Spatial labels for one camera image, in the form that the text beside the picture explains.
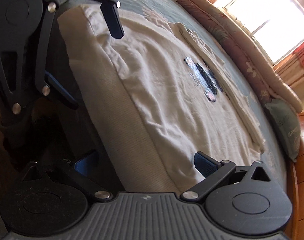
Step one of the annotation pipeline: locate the grey-green pillow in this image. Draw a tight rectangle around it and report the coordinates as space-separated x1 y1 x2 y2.
264 99 301 163

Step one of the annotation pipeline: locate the bright window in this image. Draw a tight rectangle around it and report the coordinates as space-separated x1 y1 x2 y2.
214 0 304 64

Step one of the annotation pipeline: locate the pink floral folded quilt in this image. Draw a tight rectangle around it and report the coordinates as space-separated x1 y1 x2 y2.
177 0 303 113

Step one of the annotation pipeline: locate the orange patterned curtain right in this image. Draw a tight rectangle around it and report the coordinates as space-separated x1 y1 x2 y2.
273 42 304 88

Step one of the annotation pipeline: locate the white printed sweatshirt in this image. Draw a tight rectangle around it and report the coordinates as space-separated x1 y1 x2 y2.
57 4 266 196

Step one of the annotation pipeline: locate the orange wooden headboard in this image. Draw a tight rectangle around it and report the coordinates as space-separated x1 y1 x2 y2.
286 112 304 239

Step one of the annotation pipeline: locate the blue floral bed sheet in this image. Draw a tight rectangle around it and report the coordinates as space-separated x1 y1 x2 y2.
56 0 288 188

